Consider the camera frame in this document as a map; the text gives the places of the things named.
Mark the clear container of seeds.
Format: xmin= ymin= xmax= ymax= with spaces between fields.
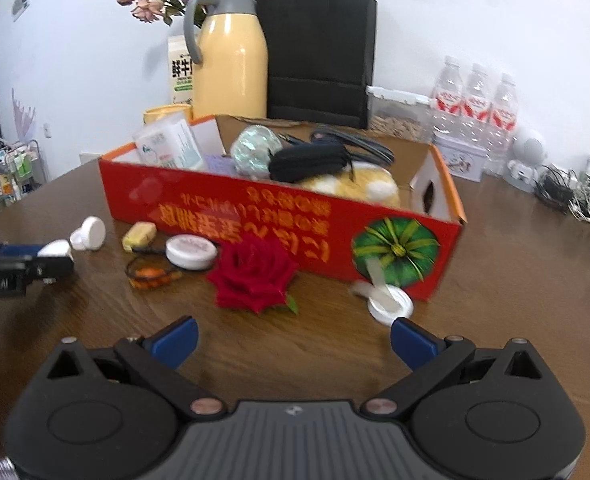
xmin=366 ymin=85 xmax=432 ymax=141

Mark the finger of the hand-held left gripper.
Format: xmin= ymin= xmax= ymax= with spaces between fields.
xmin=0 ymin=242 xmax=44 ymax=261
xmin=24 ymin=255 xmax=75 ymax=286

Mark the small white plastic piece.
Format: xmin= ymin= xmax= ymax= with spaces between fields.
xmin=37 ymin=239 xmax=74 ymax=261

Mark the white round jar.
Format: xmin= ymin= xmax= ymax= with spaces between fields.
xmin=166 ymin=235 xmax=218 ymax=272

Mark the storage rack with packets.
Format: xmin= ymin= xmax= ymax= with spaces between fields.
xmin=0 ymin=142 xmax=50 ymax=226

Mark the black paper bag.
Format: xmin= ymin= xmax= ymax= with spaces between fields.
xmin=254 ymin=0 xmax=378 ymax=130

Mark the yellow wrapped packet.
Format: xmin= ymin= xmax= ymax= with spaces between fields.
xmin=121 ymin=221 xmax=158 ymax=253

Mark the white tape roll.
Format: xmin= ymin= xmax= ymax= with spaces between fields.
xmin=351 ymin=255 xmax=414 ymax=322

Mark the red orange cardboard box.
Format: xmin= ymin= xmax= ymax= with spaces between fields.
xmin=99 ymin=114 xmax=467 ymax=302

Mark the black charger with cable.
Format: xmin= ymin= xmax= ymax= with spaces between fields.
xmin=534 ymin=165 xmax=576 ymax=213

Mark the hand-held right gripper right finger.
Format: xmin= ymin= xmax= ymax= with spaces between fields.
xmin=360 ymin=316 xmax=546 ymax=417

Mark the dark navy zip pouch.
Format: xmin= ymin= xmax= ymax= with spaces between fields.
xmin=269 ymin=142 xmax=356 ymax=184

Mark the printed tin box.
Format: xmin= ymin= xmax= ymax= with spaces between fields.
xmin=432 ymin=132 xmax=488 ymax=183

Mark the yellow mug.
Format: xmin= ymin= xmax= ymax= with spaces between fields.
xmin=143 ymin=104 xmax=193 ymax=126

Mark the white robot toy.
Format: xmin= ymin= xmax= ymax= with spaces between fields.
xmin=505 ymin=127 xmax=550 ymax=193

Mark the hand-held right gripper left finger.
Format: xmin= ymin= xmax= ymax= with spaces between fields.
xmin=39 ymin=315 xmax=228 ymax=420

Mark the yellow thermos jug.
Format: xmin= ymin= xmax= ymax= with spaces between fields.
xmin=183 ymin=0 xmax=269 ymax=120

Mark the white bottle cap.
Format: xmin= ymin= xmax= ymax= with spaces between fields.
xmin=70 ymin=216 xmax=106 ymax=252

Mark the wet wipes packet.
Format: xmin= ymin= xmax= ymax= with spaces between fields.
xmin=133 ymin=119 xmax=206 ymax=171

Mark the red fabric rose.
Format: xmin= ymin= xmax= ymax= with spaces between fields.
xmin=206 ymin=234 xmax=300 ymax=317

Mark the white milk carton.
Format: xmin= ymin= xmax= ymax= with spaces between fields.
xmin=168 ymin=35 xmax=196 ymax=107

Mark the yellow white plush toy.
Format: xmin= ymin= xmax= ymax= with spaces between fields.
xmin=295 ymin=162 xmax=402 ymax=208

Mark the black cable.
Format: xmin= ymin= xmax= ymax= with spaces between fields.
xmin=281 ymin=130 xmax=396 ymax=165

